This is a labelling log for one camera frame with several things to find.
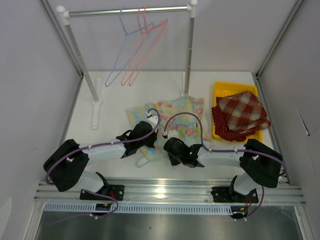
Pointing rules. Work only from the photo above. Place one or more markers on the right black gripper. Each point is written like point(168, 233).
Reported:
point(174, 162)

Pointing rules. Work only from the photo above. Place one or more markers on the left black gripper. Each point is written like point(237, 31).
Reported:
point(154, 138)

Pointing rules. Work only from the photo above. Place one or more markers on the floral pastel skirt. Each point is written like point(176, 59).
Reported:
point(167, 108)

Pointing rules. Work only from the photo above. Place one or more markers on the blue wire hanger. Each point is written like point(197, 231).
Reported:
point(188, 130)
point(115, 72)

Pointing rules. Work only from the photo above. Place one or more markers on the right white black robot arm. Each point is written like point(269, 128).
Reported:
point(262, 166)

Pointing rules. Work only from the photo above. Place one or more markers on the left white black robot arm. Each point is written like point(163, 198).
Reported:
point(66, 166)

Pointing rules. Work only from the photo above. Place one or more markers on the red polka dot cloth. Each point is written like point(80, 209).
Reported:
point(222, 131)

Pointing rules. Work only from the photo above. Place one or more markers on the yellow plastic tray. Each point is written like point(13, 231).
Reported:
point(223, 89)

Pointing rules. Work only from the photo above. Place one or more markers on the red plaid cloth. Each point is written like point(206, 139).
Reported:
point(243, 112)

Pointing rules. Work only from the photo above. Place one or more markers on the white metal clothes rack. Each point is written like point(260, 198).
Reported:
point(148, 39)

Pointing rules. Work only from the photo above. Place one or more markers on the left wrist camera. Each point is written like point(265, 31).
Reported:
point(152, 119)

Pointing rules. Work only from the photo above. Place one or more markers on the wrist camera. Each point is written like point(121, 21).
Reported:
point(167, 134)
point(152, 119)

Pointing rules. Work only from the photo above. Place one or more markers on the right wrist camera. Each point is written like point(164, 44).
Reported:
point(167, 134)

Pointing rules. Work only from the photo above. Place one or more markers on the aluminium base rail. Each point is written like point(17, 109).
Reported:
point(175, 192)

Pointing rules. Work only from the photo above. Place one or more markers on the white slotted cable duct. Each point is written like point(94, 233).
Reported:
point(139, 208)

